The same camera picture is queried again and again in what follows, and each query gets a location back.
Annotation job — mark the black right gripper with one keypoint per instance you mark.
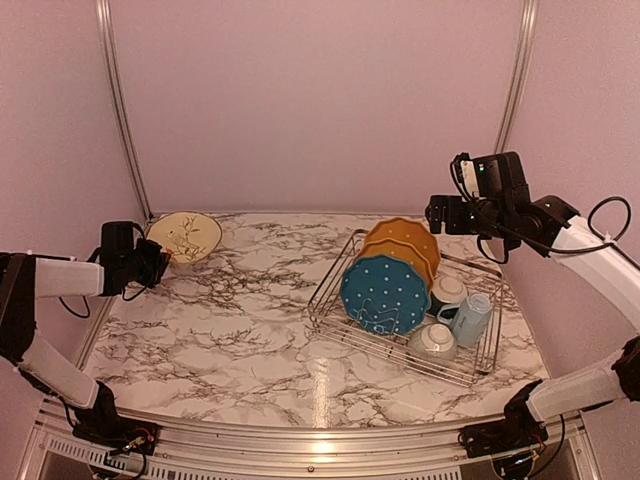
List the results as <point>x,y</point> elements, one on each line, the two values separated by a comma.
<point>437,205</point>

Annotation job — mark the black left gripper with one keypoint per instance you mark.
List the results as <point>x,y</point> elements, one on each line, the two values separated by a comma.
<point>160,260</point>

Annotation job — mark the yellow polka dot plate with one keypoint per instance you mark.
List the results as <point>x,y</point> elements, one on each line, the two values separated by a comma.
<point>409,232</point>
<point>400,251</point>

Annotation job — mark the blue polka dot plate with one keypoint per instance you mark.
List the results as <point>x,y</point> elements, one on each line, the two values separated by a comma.
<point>385,296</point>

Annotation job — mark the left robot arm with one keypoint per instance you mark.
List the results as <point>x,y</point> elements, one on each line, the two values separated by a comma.
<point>125,255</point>

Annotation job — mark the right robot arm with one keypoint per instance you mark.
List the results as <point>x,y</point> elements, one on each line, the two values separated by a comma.
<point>493,202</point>

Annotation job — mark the cream floral plate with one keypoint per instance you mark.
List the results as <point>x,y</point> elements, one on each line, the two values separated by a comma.
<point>188,237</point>

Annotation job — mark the dark teal mug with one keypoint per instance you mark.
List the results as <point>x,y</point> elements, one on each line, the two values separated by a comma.
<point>446,290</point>

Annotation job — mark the light blue mug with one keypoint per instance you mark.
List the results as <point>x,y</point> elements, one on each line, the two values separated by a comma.
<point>467,319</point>

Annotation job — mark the pale green bowl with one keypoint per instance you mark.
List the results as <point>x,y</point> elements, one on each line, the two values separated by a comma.
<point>434,340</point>

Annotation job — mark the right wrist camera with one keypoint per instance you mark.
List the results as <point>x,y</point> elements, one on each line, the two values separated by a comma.
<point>465,175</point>

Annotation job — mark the metal wire dish rack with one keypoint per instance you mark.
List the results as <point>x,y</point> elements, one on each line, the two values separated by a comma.
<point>329,319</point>

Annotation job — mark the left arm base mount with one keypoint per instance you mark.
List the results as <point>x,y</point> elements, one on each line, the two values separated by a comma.
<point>132,435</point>

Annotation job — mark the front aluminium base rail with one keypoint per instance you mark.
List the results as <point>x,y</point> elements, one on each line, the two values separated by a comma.
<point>193,449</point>

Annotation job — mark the right aluminium frame post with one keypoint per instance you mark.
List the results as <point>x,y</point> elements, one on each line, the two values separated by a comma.
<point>520,70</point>

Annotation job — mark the aluminium frame post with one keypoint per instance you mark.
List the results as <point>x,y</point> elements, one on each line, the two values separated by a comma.
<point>109,50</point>
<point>520,70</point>

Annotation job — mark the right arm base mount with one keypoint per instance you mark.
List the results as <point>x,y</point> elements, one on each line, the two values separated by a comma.
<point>500,436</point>

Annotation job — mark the left aluminium frame post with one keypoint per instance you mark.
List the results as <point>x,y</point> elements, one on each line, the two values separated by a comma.
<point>109,50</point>

